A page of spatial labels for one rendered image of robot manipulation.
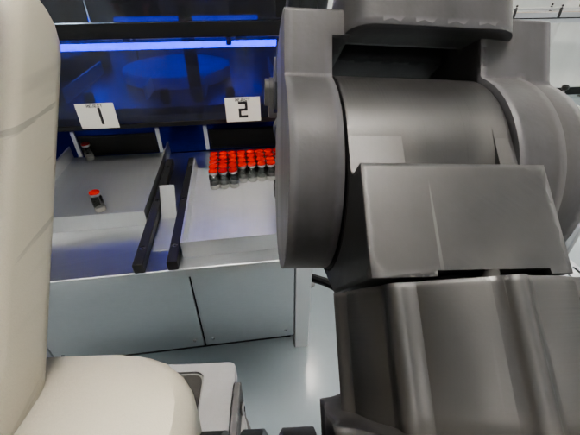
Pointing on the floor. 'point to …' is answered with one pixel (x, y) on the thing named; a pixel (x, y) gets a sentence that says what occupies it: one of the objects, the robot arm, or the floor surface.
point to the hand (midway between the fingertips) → (297, 235)
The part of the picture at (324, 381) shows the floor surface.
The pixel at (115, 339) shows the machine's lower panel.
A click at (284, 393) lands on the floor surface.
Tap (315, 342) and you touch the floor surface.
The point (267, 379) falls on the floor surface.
